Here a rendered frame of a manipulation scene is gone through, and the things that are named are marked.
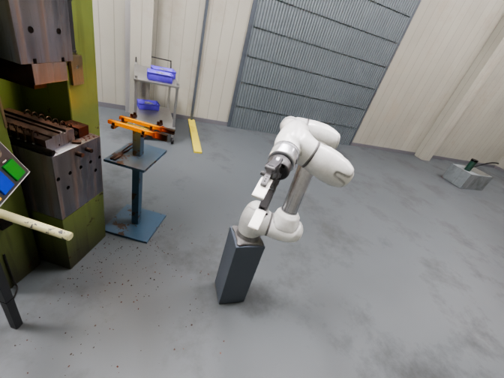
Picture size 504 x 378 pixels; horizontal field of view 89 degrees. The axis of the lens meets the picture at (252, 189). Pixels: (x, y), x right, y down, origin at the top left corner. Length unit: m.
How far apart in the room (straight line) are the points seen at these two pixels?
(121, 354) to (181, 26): 4.42
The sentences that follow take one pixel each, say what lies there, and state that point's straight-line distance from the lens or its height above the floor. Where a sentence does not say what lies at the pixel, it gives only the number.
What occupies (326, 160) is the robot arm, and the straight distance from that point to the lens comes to 0.86.
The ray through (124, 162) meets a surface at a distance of 2.10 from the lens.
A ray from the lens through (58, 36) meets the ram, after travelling 1.75.
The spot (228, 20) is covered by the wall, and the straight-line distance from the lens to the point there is 5.06.
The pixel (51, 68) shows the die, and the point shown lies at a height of 1.34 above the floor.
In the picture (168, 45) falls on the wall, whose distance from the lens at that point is 5.00.
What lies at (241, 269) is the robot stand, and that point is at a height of 0.39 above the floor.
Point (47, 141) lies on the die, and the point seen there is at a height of 0.97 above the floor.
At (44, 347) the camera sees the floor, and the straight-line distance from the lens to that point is 2.04.
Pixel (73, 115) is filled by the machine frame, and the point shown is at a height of 0.99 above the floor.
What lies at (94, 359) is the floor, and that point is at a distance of 1.95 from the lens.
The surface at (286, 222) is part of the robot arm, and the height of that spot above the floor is 0.86.
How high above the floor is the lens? 1.75
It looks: 31 degrees down
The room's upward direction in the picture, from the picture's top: 17 degrees clockwise
